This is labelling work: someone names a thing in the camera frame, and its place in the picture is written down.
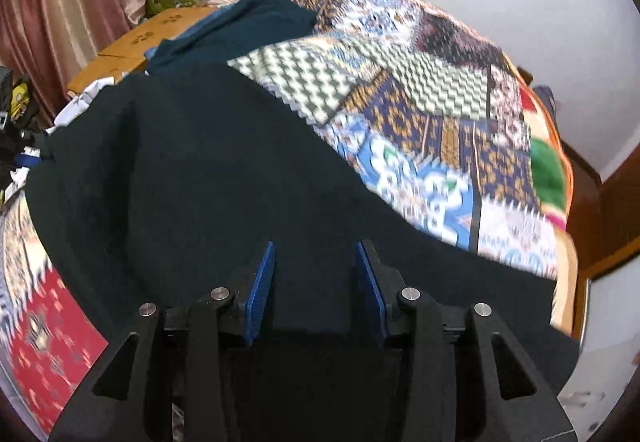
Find wooden headboard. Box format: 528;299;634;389
66;6;221;95

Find white cloth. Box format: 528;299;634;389
52;74;126;129

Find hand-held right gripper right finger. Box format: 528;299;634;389
354;240;578;442

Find teal folded garment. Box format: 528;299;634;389
146;0;317;75

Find patchwork printed blanket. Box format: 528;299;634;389
0;0;581;438

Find yellow and black bag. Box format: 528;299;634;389
10;74;33;125

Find dark teal pants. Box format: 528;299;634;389
24;63;581;395

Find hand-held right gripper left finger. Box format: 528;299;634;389
48;241;277;442

